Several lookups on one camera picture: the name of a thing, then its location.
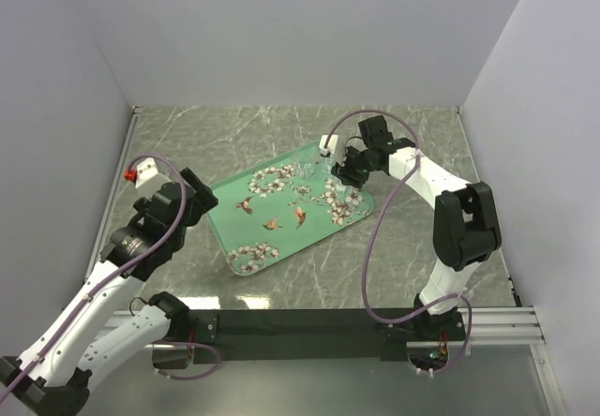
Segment clear faceted drinking glass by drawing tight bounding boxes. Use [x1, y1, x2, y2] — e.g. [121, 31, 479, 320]
[292, 151, 315, 179]
[325, 175, 351, 195]
[318, 156, 337, 175]

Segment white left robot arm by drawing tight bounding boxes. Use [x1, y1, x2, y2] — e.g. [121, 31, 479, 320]
[1, 159, 218, 415]

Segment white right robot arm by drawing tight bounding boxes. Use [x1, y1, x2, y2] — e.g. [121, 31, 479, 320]
[319, 109, 502, 340]

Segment green floral bird tray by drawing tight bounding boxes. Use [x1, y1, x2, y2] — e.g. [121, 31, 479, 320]
[208, 141, 374, 276]

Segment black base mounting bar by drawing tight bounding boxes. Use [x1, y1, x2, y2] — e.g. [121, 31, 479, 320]
[189, 308, 466, 362]

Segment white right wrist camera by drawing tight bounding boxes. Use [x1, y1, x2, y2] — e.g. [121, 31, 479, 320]
[319, 135, 343, 158]

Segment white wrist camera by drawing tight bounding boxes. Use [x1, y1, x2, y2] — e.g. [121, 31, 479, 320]
[124, 157, 165, 190]
[319, 135, 343, 158]

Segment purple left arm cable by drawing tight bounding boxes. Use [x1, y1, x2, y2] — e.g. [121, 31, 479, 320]
[0, 153, 188, 401]

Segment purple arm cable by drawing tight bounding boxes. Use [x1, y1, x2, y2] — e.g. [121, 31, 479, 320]
[0, 153, 188, 401]
[326, 108, 472, 379]

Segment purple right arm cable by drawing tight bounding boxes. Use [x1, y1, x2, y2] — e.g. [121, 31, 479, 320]
[326, 108, 472, 379]

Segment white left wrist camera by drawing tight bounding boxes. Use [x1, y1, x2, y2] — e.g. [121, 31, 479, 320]
[124, 157, 165, 190]

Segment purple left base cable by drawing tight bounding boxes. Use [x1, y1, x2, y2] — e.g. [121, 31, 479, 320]
[154, 343, 222, 382]

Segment aluminium frame rail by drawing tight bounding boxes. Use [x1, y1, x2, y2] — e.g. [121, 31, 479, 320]
[470, 306, 546, 346]

